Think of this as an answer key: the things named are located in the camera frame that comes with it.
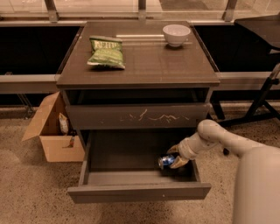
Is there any dark side table top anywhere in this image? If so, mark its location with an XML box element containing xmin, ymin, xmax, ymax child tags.
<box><xmin>234</xmin><ymin>14</ymin><xmax>280</xmax><ymax>50</ymax></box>

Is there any black rolling stand base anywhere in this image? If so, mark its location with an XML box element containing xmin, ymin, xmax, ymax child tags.
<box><xmin>206</xmin><ymin>62</ymin><xmax>280</xmax><ymax>156</ymax></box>

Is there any open cardboard box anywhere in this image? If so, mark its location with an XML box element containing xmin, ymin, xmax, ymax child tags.
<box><xmin>22</xmin><ymin>92</ymin><xmax>85</xmax><ymax>162</ymax></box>

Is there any green chip bag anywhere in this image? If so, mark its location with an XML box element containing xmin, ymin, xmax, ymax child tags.
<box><xmin>87</xmin><ymin>36</ymin><xmax>125</xmax><ymax>69</ymax></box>

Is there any dark grey drawer cabinet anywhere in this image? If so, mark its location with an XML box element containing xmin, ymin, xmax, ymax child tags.
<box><xmin>57</xmin><ymin>21</ymin><xmax>219</xmax><ymax>144</ymax></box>

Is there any blue pepsi can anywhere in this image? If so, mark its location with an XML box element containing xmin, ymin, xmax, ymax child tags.
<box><xmin>158</xmin><ymin>155</ymin><xmax>175</xmax><ymax>170</ymax></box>

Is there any white ceramic bowl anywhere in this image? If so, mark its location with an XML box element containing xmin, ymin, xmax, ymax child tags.
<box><xmin>163</xmin><ymin>24</ymin><xmax>191</xmax><ymax>47</ymax></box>

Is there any snack packet in box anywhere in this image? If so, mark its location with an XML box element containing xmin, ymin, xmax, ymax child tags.
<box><xmin>59</xmin><ymin>113</ymin><xmax>69</xmax><ymax>135</ymax></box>

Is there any metal window railing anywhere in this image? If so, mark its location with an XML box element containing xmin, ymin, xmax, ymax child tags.
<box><xmin>0</xmin><ymin>0</ymin><xmax>280</xmax><ymax>95</ymax></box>

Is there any scratched grey top drawer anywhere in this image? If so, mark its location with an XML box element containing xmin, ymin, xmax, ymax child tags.
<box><xmin>66</xmin><ymin>103</ymin><xmax>210</xmax><ymax>130</ymax></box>

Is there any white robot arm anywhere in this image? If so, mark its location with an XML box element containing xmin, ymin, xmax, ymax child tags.
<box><xmin>167</xmin><ymin>120</ymin><xmax>280</xmax><ymax>224</ymax></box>

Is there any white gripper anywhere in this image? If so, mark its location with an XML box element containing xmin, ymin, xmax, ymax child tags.
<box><xmin>167</xmin><ymin>134</ymin><xmax>210</xmax><ymax>169</ymax></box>

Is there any open grey middle drawer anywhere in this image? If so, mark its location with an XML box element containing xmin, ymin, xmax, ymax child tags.
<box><xmin>67</xmin><ymin>129</ymin><xmax>211</xmax><ymax>203</ymax></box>

